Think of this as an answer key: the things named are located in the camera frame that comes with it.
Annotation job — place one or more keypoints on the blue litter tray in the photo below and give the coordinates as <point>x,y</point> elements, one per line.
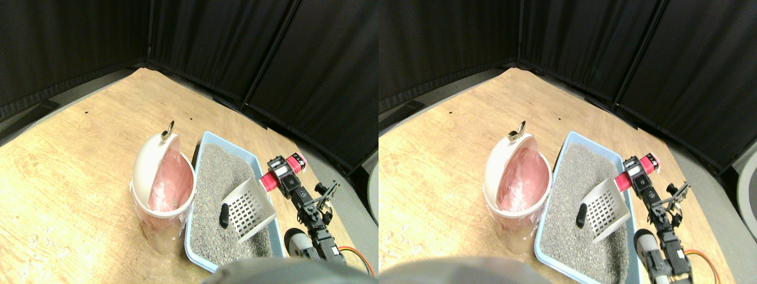
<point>571,171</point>
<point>213,171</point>

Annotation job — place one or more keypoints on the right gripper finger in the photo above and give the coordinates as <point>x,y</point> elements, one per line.
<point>275,164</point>
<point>630,164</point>

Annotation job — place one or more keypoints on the black lump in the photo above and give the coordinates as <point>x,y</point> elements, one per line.
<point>225,216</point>
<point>582,216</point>

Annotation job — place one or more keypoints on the black bracket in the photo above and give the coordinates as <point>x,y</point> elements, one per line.
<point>679,194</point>
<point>327,192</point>

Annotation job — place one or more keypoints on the white bin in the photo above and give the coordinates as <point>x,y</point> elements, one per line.
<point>151,171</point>
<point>502,171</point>

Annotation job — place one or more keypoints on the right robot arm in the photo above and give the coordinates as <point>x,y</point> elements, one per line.
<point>668,242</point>
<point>319,234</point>

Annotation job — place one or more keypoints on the curtain stand foot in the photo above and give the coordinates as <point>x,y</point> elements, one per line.
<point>41,110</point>
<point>405,110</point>

